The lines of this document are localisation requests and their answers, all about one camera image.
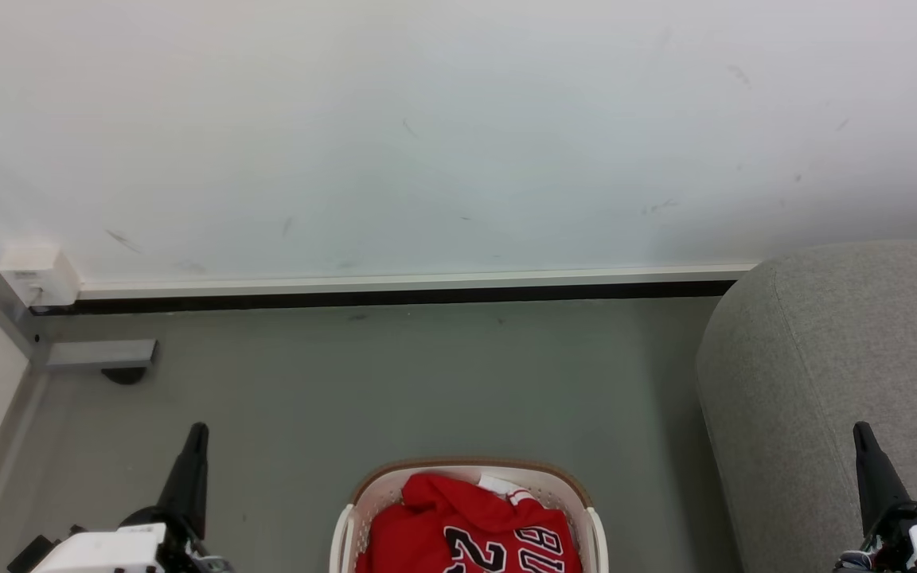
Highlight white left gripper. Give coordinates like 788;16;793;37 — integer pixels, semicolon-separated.
8;422;233;573

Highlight white wall junction box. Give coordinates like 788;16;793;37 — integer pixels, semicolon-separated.
0;243;82;310

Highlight red basketball jersey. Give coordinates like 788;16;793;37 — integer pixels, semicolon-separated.
355;473;583;573

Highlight grey metal frame foot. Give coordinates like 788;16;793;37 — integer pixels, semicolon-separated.
45;339;159;374

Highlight grey fabric sofa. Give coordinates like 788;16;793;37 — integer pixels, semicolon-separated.
695;239;917;573

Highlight white laundry basket brown rim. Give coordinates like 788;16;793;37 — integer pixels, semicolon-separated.
330;458;609;573

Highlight white and black baseboard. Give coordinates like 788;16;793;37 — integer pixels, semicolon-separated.
29;262;760;316

